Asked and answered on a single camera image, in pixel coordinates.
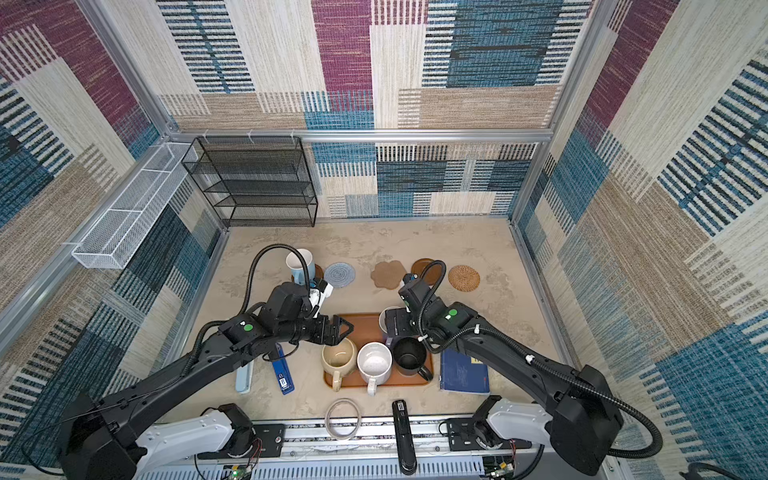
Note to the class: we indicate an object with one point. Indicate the black mug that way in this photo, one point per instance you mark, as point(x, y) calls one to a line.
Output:
point(410, 357)

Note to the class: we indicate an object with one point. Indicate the black handheld device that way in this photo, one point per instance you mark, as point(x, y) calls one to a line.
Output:
point(407, 458)

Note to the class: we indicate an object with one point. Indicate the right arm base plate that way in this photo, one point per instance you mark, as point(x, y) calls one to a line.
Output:
point(462, 437)

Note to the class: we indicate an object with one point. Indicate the beige mug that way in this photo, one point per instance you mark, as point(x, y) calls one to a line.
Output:
point(339, 361)

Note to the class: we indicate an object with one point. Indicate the blue woven round coaster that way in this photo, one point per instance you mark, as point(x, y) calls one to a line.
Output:
point(340, 274)

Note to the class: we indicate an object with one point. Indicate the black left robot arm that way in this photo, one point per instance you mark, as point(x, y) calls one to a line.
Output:
point(99, 439)

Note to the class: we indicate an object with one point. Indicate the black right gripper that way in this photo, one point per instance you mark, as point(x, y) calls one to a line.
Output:
point(403, 328)

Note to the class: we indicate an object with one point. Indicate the orange brown serving tray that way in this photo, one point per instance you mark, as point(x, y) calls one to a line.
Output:
point(366, 330)

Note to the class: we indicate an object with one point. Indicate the light blue mug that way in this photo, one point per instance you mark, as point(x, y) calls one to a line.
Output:
point(301, 265)

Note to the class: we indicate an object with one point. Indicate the purple mug white inside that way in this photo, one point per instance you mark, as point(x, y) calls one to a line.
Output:
point(382, 319)

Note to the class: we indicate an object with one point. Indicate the white mesh wall basket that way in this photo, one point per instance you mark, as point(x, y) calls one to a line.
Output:
point(118, 233)

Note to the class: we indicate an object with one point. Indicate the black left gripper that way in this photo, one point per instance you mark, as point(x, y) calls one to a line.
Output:
point(333, 336)

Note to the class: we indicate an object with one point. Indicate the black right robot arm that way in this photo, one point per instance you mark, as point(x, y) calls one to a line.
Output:
point(585, 417)

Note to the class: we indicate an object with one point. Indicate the cork flower shaped coaster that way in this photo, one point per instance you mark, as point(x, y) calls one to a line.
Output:
point(388, 275)

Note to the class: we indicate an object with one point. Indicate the light blue glasses case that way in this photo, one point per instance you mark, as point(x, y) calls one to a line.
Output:
point(243, 379)

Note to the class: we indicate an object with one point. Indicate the dark blue book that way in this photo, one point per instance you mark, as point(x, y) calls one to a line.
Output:
point(463, 374)

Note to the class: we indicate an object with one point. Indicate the blue black utility knife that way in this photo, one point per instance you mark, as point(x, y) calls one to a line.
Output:
point(282, 373)

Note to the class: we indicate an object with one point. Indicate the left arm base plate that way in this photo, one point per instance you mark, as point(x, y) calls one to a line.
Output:
point(261, 440)

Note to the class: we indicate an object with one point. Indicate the black wire shelf rack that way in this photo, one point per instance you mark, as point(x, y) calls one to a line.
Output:
point(254, 181)

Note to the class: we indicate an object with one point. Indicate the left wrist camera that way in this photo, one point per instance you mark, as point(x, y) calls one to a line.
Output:
point(319, 291)

